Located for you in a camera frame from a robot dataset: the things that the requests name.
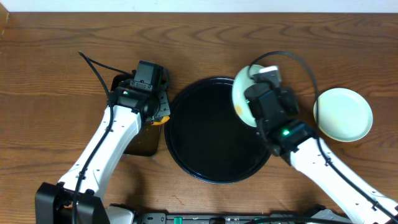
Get orange green scrub sponge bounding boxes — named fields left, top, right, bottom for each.
left=152, top=116, right=170, bottom=126

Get green plate stained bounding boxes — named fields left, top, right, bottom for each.
left=232, top=65, right=264, bottom=128

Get green plate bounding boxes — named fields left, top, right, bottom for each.
left=313, top=88, right=373, bottom=142

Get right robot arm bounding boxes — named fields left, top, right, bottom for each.
left=271, top=88, right=397, bottom=223

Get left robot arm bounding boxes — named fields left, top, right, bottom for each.
left=35, top=87, right=170, bottom=223

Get rectangular black water tray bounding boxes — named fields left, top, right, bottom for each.
left=111, top=74, right=168, bottom=157

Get round black tray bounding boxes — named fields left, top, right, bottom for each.
left=164, top=77, right=271, bottom=184

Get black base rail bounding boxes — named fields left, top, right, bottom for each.
left=133, top=213, right=295, bottom=224

